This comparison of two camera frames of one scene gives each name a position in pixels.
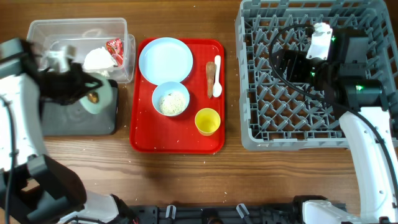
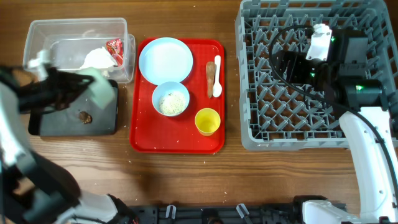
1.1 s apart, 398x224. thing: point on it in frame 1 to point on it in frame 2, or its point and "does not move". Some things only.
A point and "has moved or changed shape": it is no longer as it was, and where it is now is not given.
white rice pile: (172, 103) does not move
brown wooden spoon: (211, 70) does not move
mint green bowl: (105, 94) has moved or changed shape
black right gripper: (297, 58) does not move
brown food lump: (93, 98) to (86, 118)
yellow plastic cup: (207, 121) does not move
